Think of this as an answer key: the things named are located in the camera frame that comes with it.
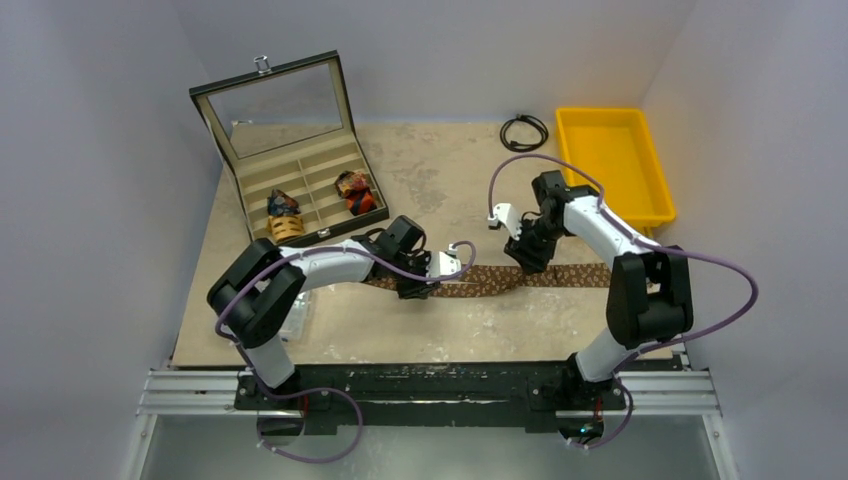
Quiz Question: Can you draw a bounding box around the yellow patterned rolled tie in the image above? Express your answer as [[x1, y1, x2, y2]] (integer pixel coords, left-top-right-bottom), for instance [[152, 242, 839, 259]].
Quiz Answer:
[[266, 214, 305, 244]]

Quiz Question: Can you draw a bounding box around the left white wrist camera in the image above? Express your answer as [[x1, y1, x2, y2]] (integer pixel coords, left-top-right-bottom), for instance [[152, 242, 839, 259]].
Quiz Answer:
[[426, 244, 462, 282]]

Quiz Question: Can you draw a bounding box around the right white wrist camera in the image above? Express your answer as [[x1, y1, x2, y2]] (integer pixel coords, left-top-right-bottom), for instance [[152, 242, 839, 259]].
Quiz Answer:
[[487, 203, 522, 241]]

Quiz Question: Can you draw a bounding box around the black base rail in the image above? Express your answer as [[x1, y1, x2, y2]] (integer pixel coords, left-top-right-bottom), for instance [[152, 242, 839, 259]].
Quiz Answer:
[[234, 360, 627, 439]]

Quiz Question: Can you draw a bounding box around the yellow plastic tray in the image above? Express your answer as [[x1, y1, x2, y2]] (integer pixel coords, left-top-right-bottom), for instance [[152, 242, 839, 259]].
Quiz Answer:
[[555, 107, 677, 231]]

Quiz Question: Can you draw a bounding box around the orange navy rolled tie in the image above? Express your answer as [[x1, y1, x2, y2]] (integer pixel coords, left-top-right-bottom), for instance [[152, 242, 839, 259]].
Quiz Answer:
[[345, 188, 378, 216]]

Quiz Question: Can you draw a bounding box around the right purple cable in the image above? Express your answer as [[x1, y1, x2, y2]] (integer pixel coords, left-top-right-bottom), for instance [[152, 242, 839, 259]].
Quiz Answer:
[[487, 153, 761, 452]]

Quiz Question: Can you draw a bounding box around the dark floral rolled tie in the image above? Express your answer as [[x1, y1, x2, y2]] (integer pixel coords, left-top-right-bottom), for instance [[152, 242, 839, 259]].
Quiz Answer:
[[267, 189, 301, 217]]

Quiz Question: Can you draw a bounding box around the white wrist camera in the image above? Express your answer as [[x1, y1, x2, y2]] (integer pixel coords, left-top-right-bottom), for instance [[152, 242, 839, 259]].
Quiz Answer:
[[487, 203, 522, 241], [426, 244, 462, 282]]

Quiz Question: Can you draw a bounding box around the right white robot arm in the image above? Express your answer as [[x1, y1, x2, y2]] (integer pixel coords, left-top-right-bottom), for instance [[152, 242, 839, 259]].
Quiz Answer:
[[487, 171, 694, 407]]

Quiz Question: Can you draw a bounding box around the purple cable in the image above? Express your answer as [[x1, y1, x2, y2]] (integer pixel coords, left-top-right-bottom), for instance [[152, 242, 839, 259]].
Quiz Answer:
[[487, 153, 761, 452], [213, 239, 478, 465]]

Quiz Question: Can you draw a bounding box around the clear plastic screw box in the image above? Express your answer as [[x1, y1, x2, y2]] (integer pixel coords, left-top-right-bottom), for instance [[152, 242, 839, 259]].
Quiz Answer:
[[278, 291, 312, 342]]

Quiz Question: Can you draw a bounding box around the brown floral tie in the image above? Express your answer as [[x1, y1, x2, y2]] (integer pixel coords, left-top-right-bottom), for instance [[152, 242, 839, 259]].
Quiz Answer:
[[364, 262, 613, 299]]

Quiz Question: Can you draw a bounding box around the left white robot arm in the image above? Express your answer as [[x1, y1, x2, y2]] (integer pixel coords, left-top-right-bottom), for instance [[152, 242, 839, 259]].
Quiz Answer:
[[206, 216, 462, 409]]

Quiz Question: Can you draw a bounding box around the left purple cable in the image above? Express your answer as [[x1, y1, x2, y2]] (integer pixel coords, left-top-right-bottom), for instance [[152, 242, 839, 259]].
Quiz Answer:
[[213, 239, 478, 465]]

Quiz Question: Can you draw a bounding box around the black tie display box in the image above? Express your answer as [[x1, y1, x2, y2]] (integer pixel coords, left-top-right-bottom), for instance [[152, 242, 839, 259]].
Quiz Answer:
[[189, 50, 390, 246]]

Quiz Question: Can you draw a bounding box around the black coiled cable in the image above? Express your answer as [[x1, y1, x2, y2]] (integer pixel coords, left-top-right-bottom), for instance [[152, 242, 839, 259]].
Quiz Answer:
[[499, 114, 550, 154]]

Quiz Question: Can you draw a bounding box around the multicolour patterned rolled tie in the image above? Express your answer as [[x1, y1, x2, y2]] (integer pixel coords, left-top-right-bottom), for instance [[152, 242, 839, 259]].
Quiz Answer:
[[334, 170, 370, 198]]

